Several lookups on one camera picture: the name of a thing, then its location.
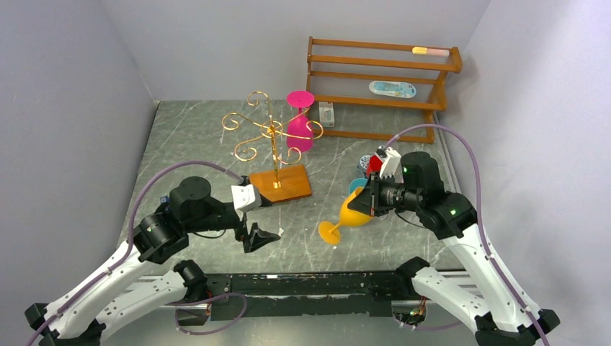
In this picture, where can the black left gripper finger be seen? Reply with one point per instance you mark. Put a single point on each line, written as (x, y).
(258, 238)
(263, 201)

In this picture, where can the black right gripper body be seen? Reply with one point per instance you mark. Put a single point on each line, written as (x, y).
(374, 196)

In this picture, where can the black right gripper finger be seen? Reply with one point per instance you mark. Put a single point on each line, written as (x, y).
(364, 194)
(360, 204)

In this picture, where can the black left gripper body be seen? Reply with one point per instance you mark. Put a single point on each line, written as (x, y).
(242, 229)

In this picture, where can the light blue wine glass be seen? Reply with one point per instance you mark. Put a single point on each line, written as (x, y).
(356, 184)

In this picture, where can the gold wire wine glass rack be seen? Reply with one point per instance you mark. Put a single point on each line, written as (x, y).
(288, 180)

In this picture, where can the red wine glass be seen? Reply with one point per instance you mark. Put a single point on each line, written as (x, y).
(374, 165)

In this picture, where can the orange wine glass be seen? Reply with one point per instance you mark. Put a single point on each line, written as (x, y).
(330, 232)

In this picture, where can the pink wine glass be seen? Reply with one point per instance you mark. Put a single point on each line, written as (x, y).
(300, 119)

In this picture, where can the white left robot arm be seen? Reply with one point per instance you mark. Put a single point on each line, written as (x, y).
(104, 303)

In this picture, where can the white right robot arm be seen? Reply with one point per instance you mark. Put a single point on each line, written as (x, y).
(502, 313)

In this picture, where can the small white box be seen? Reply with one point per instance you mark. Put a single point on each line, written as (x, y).
(326, 114)

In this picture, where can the light blue packaged item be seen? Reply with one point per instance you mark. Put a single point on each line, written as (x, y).
(397, 89)

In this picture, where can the brown wooden shelf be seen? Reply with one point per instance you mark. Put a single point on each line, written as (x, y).
(407, 77)

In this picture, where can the yellow pink tube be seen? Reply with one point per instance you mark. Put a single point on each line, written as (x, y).
(425, 51)

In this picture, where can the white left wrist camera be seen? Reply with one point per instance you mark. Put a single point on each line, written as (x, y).
(246, 198)

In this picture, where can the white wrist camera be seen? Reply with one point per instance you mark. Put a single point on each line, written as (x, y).
(391, 160)
(246, 198)

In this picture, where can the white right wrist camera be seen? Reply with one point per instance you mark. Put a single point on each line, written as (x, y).
(391, 160)

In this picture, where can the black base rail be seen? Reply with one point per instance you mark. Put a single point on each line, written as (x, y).
(313, 294)

